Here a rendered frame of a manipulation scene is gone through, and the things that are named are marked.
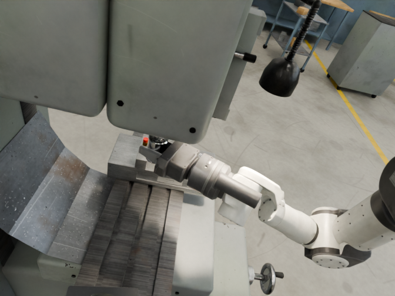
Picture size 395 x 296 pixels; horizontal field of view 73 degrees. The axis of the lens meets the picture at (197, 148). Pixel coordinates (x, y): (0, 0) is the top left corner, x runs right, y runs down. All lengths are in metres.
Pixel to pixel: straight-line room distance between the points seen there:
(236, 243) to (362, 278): 1.48
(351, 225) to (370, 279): 1.85
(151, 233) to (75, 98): 0.48
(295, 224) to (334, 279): 1.63
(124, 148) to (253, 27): 0.60
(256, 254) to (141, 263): 1.37
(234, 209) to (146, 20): 0.40
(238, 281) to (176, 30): 0.87
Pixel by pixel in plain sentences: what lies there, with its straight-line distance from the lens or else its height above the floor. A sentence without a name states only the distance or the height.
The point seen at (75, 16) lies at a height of 1.51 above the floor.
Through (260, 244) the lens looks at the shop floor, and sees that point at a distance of 2.11.
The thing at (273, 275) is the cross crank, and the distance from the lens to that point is 1.18.
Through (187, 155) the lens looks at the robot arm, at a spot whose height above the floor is 1.23.
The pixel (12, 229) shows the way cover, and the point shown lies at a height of 0.97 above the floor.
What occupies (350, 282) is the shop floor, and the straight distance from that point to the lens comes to 2.38.
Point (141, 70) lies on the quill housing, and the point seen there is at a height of 1.45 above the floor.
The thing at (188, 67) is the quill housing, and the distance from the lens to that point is 0.42.
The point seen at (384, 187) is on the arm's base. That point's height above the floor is 1.38.
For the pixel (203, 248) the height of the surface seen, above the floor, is 0.86.
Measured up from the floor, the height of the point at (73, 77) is 1.42.
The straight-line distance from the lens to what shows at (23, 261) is 1.04.
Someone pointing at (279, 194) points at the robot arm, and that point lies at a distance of 0.64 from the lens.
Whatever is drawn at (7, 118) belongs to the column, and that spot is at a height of 1.16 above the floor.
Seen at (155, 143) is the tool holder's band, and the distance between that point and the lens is 0.62.
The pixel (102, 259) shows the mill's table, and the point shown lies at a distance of 0.78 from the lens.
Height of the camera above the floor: 1.65
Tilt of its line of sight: 41 degrees down
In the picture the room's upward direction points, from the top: 19 degrees clockwise
